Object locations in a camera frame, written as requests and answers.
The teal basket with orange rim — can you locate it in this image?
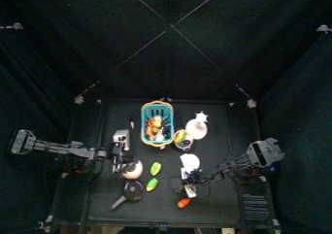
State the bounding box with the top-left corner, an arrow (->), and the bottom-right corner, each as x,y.
140,100 -> 176,147

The grey toy box appliance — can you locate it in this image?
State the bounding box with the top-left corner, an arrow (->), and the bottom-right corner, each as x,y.
112,129 -> 131,149

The orange toy carrot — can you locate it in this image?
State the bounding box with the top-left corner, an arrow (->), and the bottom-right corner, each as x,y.
176,197 -> 192,210

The white cup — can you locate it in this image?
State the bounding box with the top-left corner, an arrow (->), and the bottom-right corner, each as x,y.
179,153 -> 202,172

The green yellow toy vegetable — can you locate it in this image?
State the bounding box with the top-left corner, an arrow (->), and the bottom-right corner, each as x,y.
146,177 -> 160,192
150,161 -> 164,177

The black toy frying pan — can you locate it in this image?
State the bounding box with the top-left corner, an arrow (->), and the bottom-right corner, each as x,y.
110,180 -> 146,211

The orange toy food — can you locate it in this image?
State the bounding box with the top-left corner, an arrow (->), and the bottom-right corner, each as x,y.
147,116 -> 164,141

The white toy food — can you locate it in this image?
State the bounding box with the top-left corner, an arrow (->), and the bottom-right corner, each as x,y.
155,124 -> 171,143

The small bowl with toy fruit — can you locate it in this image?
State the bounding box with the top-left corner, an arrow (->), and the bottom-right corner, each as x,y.
172,129 -> 195,151

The white star-shaped toy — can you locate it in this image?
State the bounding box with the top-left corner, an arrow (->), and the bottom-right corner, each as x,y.
195,111 -> 211,123

